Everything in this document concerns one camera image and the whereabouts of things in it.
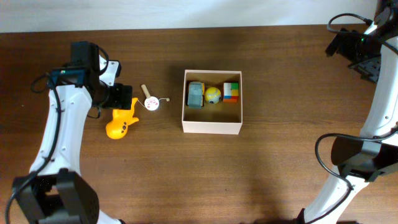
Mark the yellow minion ball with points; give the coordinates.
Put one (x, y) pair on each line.
(212, 95)

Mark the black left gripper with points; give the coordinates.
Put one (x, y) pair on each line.
(124, 98)

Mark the wooden pig rattle drum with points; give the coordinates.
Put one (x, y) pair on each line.
(151, 103)

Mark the pink cardboard box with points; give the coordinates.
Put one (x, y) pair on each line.
(221, 118)

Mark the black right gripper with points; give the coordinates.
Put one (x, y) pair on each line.
(368, 70)

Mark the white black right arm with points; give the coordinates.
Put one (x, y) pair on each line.
(359, 160)

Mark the orange rubber toy animal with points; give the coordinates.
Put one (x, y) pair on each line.
(117, 128)

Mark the yellow grey toy truck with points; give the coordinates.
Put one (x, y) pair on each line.
(195, 95)

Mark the colourful puzzle cube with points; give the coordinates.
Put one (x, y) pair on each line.
(230, 92)

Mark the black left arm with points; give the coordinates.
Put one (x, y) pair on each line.
(54, 191)

